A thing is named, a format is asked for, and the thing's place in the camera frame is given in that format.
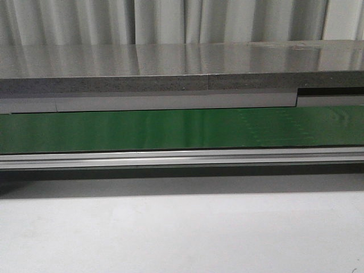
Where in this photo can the grey stone counter slab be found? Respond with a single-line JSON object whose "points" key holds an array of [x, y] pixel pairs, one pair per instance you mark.
{"points": [[76, 69]]}

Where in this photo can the aluminium conveyor frame rail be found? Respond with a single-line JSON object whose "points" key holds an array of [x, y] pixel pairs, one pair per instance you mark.
{"points": [[182, 158]]}

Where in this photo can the green conveyor belt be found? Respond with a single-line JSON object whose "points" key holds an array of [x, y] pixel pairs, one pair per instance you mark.
{"points": [[181, 129]]}

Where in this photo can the white pleated curtain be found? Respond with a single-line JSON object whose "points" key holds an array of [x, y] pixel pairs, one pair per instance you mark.
{"points": [[174, 22]]}

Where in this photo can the grey panel under counter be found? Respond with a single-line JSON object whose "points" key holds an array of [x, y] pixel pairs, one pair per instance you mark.
{"points": [[164, 100]]}

